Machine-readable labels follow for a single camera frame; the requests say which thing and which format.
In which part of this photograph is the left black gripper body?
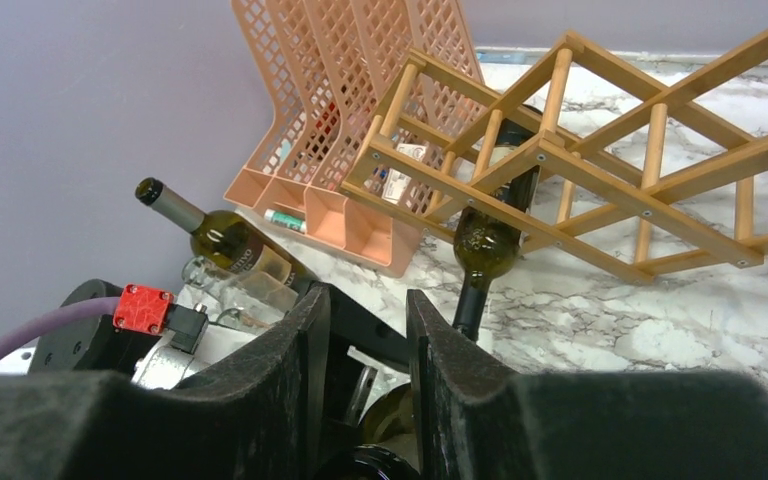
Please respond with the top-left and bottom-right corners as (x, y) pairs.
(26, 278), (418, 425)

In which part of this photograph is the clear glass bottle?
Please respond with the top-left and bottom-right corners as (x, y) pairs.
(182, 256), (298, 334)

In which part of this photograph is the standing white wine bottle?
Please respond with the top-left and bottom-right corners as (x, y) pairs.
(134, 177), (318, 294)

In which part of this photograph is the wooden wine rack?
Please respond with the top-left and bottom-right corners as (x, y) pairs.
(339, 29), (768, 284)

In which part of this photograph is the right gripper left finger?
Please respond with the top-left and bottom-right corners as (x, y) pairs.
(0, 285), (330, 479)

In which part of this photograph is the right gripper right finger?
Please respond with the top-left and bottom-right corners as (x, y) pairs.
(406, 289), (768, 479)

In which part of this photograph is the orange plastic file organizer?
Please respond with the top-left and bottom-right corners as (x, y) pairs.
(225, 1), (482, 277)

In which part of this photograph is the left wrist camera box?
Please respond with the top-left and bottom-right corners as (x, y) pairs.
(112, 284), (259, 392)

